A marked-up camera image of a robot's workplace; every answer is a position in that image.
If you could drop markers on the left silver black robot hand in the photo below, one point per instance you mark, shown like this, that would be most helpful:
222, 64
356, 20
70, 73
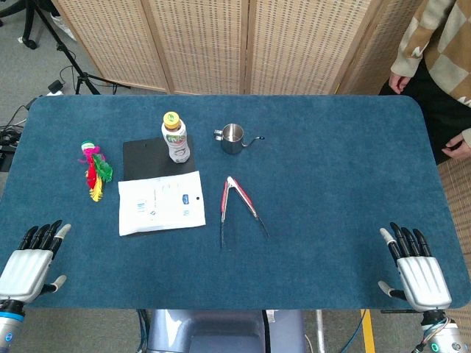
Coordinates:
25, 270

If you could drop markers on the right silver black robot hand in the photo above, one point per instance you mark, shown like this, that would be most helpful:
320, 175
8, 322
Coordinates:
423, 276

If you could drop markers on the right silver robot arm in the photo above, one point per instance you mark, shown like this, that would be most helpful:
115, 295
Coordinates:
441, 334

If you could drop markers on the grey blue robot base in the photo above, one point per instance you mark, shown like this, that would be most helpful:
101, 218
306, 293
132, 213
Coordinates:
221, 331

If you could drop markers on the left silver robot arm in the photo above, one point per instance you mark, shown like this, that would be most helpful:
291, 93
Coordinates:
8, 325

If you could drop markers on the black square mat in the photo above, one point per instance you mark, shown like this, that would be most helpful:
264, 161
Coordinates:
156, 156

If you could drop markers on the colourful feather shuttlecock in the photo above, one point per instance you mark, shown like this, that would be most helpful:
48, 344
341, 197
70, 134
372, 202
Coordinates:
95, 169

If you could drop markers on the white plastic package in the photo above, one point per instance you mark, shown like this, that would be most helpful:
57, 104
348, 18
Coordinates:
160, 204

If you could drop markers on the black power adapter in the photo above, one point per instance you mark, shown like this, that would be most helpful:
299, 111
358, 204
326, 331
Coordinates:
56, 87

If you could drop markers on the blue table mat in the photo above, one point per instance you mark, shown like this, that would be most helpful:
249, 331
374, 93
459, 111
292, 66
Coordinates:
228, 257

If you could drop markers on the drink bottle with yellow cap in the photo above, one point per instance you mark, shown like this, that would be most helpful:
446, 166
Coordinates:
176, 141

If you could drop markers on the person in checkered sweater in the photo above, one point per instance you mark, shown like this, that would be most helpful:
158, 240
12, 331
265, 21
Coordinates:
438, 70

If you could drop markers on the black tripod stand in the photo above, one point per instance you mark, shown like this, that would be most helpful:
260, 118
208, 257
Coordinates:
70, 62

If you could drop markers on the stainless steel gooseneck pitcher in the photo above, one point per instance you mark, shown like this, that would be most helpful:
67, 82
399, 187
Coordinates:
232, 139

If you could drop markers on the black office chair base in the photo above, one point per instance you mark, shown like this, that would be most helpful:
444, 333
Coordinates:
27, 27

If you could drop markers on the woven wooden folding screen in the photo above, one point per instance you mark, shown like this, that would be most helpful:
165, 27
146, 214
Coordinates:
228, 44

